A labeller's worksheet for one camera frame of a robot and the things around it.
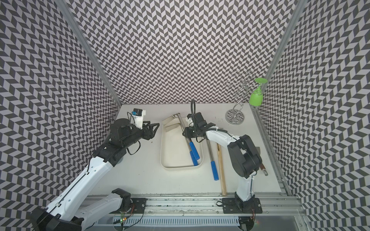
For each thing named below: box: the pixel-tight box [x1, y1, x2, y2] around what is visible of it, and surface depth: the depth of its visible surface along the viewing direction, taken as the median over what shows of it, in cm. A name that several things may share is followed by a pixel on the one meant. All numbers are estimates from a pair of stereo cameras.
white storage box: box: [159, 115, 204, 169], surface depth 96 cm
